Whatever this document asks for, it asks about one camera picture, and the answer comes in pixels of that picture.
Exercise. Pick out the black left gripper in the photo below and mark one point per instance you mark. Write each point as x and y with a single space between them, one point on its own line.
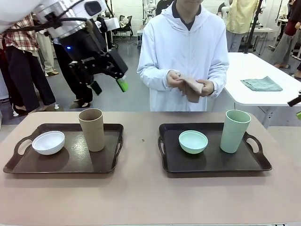
80 49

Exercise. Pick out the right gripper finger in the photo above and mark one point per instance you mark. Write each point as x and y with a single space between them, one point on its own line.
299 114
295 100

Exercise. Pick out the teal cloth mat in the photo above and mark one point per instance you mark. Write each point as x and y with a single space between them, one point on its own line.
261 83

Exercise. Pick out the brown tall cup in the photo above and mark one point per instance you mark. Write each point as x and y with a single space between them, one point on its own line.
94 134

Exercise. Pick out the light green tall cup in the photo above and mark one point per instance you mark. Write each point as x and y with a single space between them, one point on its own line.
232 134

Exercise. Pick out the white bowl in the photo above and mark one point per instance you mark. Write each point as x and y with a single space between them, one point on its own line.
48 143

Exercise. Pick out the beige cloth mat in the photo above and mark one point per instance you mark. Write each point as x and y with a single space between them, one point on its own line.
194 90

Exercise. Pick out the light green bowl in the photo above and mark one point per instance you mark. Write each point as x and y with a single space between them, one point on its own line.
193 143

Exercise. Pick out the person's right forearm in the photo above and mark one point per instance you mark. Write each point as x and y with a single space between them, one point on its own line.
150 75

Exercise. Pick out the person's left forearm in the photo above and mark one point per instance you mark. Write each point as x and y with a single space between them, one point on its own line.
219 80

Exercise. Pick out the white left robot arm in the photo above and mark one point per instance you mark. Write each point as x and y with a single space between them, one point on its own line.
14 11

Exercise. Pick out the dark brown serving tray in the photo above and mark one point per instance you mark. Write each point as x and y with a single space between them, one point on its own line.
211 162
70 160

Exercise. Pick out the person's right hand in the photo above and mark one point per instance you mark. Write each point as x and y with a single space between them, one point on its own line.
174 78

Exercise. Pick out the person's left hand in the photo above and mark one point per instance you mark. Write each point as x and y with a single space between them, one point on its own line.
208 87

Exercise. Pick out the person in black trousers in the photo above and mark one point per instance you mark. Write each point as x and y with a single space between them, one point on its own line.
73 77

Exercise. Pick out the black office chair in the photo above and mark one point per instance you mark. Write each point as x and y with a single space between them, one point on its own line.
125 26

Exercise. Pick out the white side table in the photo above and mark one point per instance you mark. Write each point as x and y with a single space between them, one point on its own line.
249 70

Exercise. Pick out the person in dark red top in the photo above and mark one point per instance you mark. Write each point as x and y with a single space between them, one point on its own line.
285 42

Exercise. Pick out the person in plaid shirt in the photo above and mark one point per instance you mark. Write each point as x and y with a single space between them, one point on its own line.
21 58

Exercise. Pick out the black stand pole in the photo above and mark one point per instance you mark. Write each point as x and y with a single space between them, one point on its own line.
255 23

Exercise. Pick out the person in white hoodie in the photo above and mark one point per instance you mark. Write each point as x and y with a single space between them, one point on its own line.
185 47

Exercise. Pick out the person in beige shirt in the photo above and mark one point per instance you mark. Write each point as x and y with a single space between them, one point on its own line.
240 18

